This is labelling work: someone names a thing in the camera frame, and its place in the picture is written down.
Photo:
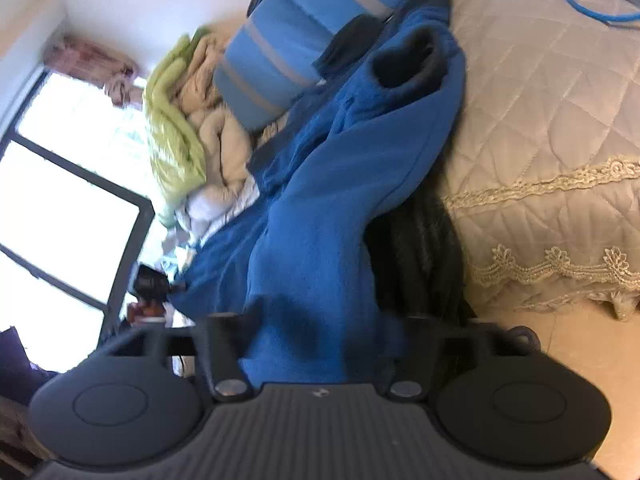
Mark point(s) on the person's left hand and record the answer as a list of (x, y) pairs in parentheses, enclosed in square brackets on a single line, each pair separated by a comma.
[(145, 311)]

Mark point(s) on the beige comforter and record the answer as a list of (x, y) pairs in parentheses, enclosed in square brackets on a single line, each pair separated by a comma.
[(220, 140)]

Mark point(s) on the window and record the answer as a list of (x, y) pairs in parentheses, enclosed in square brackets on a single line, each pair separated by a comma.
[(65, 200)]

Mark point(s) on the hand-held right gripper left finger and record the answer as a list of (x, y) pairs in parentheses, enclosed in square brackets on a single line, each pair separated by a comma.
[(222, 346)]

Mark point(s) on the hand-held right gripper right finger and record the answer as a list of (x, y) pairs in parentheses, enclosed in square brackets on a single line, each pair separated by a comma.
[(407, 360)]

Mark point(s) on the pink curtain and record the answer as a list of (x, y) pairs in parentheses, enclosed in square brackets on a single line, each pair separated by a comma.
[(95, 65)]

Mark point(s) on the quilted beige bedspread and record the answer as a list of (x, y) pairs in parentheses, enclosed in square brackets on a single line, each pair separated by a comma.
[(540, 110)]

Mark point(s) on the dark furniture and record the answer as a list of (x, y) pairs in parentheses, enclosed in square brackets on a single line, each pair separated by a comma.
[(20, 365)]

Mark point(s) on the blue fleece jacket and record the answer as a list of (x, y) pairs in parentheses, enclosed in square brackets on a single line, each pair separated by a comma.
[(310, 220)]

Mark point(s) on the green blanket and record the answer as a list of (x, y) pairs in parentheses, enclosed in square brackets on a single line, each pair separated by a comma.
[(172, 130)]

